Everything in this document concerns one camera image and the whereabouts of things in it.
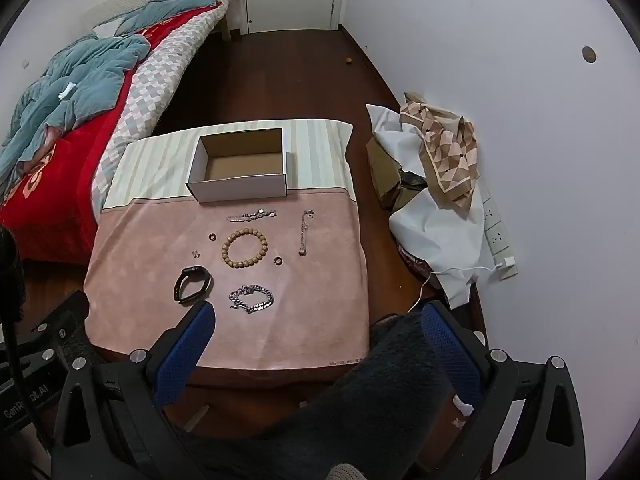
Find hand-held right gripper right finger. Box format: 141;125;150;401
420;300;588;480

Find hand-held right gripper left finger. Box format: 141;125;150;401
50;300;218;480

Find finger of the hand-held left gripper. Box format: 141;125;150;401
17;290;108;368

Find black smart band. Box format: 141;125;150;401
173;265;214;305

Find thick silver chain bracelet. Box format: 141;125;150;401
228;284;275;315

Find wooden bead bracelet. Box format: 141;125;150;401
220;228;269;269

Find thin silver charm bracelet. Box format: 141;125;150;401
227;208;279;224

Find white cardboard box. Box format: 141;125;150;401
186;128;290;204

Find person's leg in dark pants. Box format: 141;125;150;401
165;312;482;480

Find pink patterned cloth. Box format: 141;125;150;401
396;244;437;282

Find white cloth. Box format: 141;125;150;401
365;104;497;311

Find bed with quilts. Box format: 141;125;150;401
0;2;231;264

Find pink and striped table cloth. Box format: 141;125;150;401
84;117;371;376

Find white power strip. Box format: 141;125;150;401
477;179;519;281

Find dark crumpled object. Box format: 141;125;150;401
399;169;427;192

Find brown cardboard box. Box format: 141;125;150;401
365;136;431;211

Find brown checked scarf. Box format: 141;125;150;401
399;92;481;212

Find teal blanket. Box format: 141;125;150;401
0;0;227;187

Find checked quilt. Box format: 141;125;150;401
90;0;231;211

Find black cable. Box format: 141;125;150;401
0;310;25;413

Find white cable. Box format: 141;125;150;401
407;258;517;317

